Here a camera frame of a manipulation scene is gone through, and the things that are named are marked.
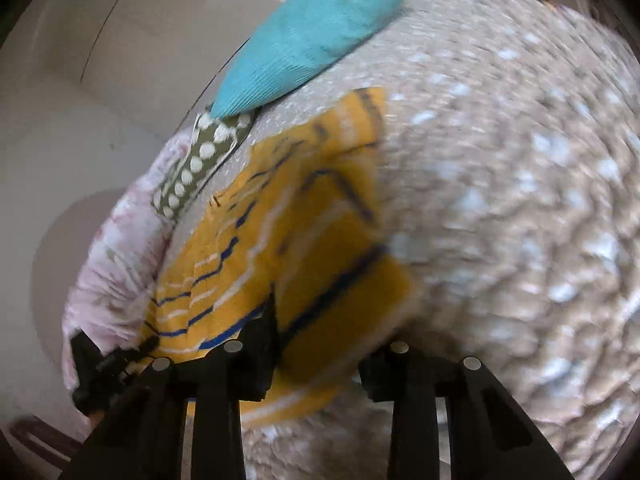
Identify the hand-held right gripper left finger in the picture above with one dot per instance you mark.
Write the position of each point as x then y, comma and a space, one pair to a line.
250, 360

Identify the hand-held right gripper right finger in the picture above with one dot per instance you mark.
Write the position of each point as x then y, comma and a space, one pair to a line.
380, 375

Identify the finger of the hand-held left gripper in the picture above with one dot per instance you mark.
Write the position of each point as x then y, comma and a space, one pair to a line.
132, 352

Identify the yellow striped sweater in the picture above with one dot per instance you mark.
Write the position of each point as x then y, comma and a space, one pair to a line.
320, 240

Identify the dark brown furniture piece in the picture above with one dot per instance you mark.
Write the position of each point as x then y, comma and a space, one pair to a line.
45, 440

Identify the pink floral quilt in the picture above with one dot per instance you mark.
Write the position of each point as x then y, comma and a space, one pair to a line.
125, 250

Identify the green white-dotted cloth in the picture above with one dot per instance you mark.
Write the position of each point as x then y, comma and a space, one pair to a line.
200, 160

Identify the beige patterned bed blanket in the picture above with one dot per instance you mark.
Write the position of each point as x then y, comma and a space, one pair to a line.
500, 210

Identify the teal pillow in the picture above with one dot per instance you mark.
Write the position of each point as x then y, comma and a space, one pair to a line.
310, 35

